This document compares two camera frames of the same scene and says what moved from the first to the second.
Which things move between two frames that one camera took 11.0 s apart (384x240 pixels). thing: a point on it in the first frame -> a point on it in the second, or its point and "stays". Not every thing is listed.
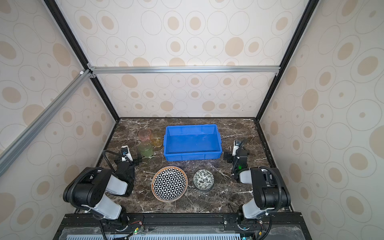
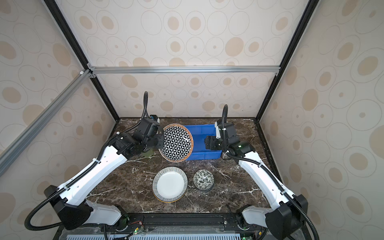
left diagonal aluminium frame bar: [83, 77] stays
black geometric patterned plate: [169, 184] -> [178, 143]
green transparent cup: [146, 149] stays
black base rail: [280, 226] stays
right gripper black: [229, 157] -> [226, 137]
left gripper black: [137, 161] -> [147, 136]
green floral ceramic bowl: [203, 180] stays
